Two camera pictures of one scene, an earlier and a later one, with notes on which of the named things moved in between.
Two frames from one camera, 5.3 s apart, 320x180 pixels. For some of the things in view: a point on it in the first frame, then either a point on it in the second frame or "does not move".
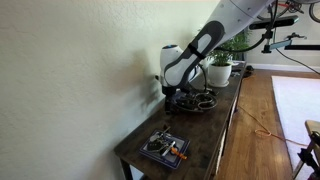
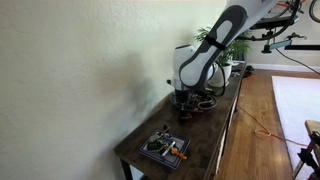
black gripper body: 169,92 to 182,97
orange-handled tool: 176,152 does not move
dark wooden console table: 207,131 does not move
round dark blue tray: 195,101 does not move
